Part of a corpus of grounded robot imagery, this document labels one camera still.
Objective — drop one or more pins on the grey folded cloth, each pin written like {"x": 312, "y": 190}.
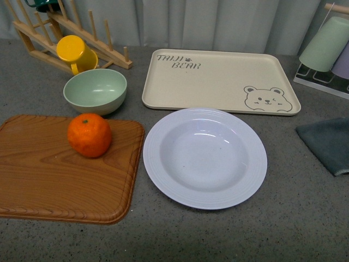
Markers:
{"x": 328, "y": 141}

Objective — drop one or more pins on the orange mandarin fruit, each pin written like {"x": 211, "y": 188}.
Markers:
{"x": 90, "y": 135}

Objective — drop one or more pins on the beige bear tray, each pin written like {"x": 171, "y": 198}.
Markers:
{"x": 248, "y": 83}

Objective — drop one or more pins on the white cup holder rack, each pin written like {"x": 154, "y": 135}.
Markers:
{"x": 324, "y": 81}

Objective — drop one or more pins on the dark green mug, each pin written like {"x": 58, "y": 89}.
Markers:
{"x": 44, "y": 5}

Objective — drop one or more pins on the purple cup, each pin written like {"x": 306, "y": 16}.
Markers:
{"x": 341, "y": 66}

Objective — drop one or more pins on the light green cup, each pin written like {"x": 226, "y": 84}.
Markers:
{"x": 326, "y": 46}

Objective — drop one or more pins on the wooden cutting board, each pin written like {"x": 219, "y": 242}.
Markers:
{"x": 42, "y": 177}

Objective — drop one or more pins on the yellow mug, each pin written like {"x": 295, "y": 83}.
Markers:
{"x": 76, "y": 54}

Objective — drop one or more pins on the light green bowl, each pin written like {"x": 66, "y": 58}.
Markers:
{"x": 97, "y": 91}

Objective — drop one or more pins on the wooden dish rack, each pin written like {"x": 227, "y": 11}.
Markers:
{"x": 39, "y": 44}

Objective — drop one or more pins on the white ridged plate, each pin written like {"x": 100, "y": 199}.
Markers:
{"x": 205, "y": 158}

